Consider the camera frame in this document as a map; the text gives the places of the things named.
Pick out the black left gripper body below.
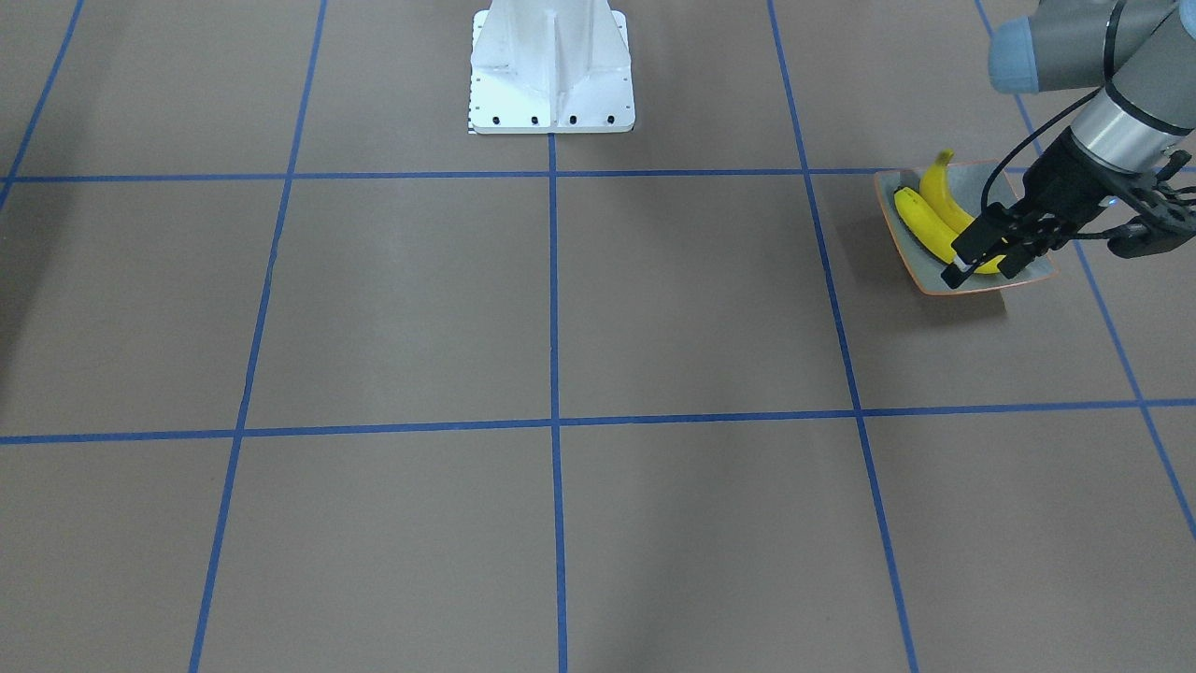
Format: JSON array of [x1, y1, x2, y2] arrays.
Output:
[[1011, 131, 1192, 259]]

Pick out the bright yellow banana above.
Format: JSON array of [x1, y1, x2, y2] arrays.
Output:
[[892, 186, 958, 265]]

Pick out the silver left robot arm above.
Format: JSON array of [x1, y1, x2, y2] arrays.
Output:
[[941, 1, 1195, 289]]

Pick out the brown paper table cover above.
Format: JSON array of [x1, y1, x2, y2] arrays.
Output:
[[4, 1, 1195, 672]]

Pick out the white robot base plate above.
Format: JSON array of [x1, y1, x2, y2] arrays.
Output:
[[466, 1, 636, 134]]

